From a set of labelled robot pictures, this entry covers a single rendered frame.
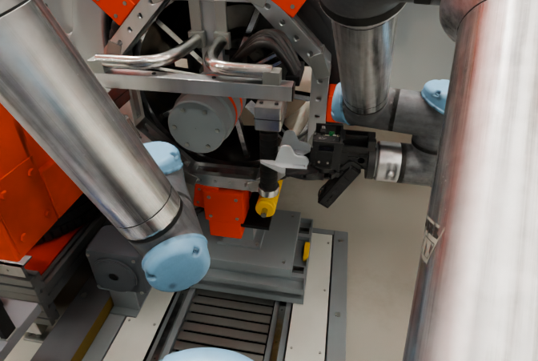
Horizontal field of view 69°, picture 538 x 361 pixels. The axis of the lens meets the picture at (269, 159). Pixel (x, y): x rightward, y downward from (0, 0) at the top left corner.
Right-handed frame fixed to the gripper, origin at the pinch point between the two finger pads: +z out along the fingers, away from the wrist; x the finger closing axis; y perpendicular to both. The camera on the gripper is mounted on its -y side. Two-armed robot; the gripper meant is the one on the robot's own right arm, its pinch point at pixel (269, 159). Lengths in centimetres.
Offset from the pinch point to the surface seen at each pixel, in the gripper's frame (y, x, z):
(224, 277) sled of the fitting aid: -68, -25, 21
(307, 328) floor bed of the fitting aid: -75, -15, -10
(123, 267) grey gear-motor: -46, -5, 44
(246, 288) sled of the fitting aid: -70, -22, 12
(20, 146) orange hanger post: -6, -3, 60
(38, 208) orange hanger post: -22, 0, 60
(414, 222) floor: -83, -84, -54
